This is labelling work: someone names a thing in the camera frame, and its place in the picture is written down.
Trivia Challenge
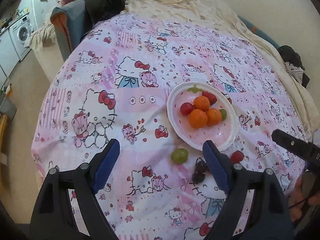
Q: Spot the grey orange chair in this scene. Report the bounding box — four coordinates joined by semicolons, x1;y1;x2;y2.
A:
50;0;92;61

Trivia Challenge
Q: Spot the pink strawberry plate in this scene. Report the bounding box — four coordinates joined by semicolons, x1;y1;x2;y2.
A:
167;82;240;151

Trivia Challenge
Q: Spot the dark purple grape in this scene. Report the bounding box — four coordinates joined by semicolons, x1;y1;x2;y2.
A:
195;158;208;173

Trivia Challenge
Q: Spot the red strawberry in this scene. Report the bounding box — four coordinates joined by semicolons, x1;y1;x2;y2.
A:
202;91;217;105

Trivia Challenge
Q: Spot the green grape in plate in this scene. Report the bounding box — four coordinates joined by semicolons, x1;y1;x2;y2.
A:
219;108;227;121

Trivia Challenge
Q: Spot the large orange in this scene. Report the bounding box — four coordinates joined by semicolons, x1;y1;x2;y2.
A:
188;109;208;129

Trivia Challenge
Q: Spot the white kitchen cabinet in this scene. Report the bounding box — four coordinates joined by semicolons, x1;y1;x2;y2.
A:
0;30;20;77

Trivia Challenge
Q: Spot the striped black clothing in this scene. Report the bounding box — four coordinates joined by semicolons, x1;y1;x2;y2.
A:
278;45;310;88

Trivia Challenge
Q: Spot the person's right hand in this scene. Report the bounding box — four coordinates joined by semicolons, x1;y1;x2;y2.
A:
288;176;320;222

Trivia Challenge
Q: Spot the white washing machine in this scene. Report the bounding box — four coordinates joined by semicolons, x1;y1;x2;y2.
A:
9;14;33;61

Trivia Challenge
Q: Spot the red cherry tomato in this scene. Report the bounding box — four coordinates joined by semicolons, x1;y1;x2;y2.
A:
180;102;194;116

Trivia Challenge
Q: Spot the green grape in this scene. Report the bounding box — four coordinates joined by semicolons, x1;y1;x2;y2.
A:
171;148;189;165
219;108;227;121

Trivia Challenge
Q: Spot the small orange mandarin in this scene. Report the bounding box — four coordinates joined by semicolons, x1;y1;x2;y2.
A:
206;108;222;126

